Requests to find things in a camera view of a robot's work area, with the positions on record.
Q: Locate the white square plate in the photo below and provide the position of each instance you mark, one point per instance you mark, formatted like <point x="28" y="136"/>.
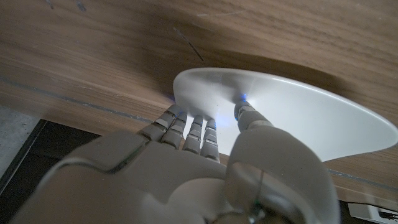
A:
<point x="304" y="118"/>

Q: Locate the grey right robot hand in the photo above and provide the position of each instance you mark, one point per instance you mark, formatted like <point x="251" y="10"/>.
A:
<point x="161" y="180"/>

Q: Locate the white power strip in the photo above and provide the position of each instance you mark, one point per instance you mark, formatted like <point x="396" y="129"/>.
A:
<point x="367" y="211"/>

